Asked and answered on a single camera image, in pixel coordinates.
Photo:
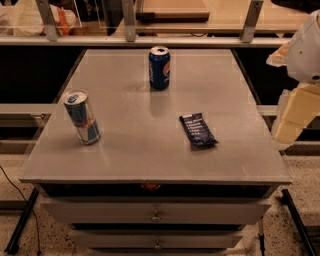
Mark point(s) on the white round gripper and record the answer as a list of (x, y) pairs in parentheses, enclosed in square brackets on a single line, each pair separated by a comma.
[(306, 55)]

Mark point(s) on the blue pepsi can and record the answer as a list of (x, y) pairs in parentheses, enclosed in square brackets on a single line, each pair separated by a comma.
[(159, 67)]

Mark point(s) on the blue silver red bull can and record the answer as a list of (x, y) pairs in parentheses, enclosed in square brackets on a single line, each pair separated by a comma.
[(79, 109)]

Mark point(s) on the dark blue snack bar wrapper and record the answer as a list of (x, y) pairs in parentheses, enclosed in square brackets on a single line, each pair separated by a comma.
[(197, 130)]

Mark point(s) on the black right floor bar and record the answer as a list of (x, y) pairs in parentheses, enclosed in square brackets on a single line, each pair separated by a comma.
[(310, 235)]

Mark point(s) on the black floor bar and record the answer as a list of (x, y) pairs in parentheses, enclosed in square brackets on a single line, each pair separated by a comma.
[(310, 235), (12, 247)]

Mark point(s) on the flat wooden board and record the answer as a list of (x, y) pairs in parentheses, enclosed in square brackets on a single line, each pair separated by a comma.
[(150, 11)]

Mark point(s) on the grey drawer cabinet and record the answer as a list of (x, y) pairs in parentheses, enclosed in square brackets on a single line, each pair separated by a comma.
[(144, 154)]

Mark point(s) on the upper grey drawer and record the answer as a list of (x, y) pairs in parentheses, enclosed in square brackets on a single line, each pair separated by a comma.
[(234, 212)]

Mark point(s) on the grey drawer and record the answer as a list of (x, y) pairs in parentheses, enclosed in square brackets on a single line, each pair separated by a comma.
[(156, 239), (234, 212)]

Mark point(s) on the lower grey drawer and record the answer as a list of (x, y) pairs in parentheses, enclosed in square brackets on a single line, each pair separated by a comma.
[(156, 239)]

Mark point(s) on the white orange plastic bag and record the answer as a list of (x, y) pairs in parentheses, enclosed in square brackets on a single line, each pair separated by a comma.
[(22, 18)]

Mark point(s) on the black left floor bar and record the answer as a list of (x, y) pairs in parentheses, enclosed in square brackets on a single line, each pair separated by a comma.
[(12, 247)]

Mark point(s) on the metal railing frame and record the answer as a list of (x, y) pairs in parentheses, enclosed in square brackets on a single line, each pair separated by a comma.
[(232, 23)]

